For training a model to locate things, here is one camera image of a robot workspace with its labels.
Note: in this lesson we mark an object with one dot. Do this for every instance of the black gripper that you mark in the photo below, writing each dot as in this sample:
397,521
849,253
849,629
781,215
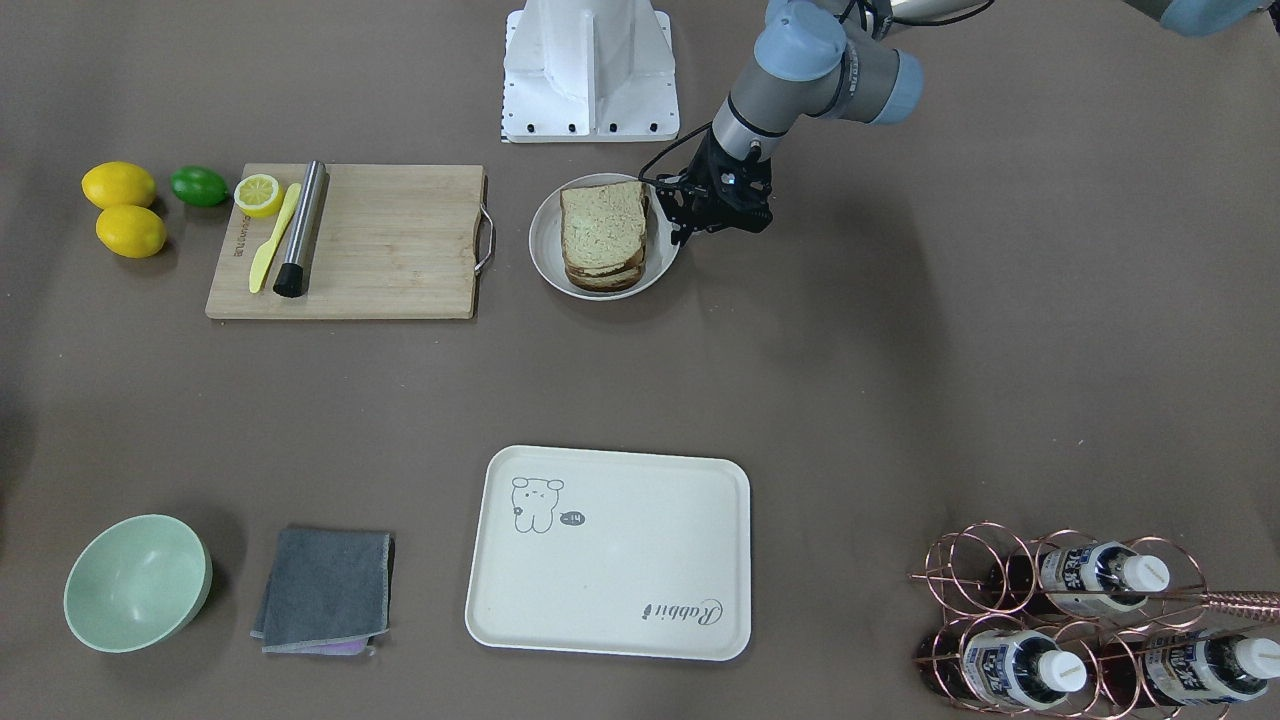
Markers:
706,168

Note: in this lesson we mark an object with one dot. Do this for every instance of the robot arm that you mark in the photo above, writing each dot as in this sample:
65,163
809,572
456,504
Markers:
847,134

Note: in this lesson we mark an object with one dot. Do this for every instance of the white rabbit tray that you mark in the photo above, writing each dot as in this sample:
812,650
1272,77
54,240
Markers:
597,551

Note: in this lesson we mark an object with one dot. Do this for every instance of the top bread slice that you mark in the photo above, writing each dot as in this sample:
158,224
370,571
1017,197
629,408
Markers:
618,206

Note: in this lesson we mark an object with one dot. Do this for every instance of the lower bread slices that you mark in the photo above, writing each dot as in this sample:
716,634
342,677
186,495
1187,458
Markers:
600,259

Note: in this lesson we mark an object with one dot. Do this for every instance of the white plate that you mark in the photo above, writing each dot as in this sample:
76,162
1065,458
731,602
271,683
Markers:
545,240

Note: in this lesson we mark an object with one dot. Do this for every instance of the steel muddler black tip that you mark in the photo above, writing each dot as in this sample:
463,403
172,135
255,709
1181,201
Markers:
292,279

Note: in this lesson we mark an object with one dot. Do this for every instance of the half cut lemon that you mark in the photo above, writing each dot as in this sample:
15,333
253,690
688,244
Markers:
259,196

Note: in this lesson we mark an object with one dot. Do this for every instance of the yellow plastic knife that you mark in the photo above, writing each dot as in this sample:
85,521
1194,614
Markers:
264,255

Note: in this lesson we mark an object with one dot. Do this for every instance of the green lime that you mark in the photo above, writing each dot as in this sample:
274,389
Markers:
199,186

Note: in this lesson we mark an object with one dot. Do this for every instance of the dark drink bottle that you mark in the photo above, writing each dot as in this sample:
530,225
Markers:
1021,670
1088,581
1189,669

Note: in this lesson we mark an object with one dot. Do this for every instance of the grey folded cloth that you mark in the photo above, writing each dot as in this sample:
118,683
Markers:
328,592

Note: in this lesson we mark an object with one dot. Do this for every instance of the whole yellow lemon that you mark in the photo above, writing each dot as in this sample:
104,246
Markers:
130,231
116,183

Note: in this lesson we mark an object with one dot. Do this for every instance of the mint green bowl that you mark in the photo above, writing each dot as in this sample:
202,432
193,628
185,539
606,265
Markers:
137,584

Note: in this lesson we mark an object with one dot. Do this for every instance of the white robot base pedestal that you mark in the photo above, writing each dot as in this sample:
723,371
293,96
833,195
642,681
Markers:
589,71

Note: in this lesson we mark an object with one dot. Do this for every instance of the copper wire bottle rack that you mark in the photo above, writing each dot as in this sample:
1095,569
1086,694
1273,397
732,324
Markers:
956,565

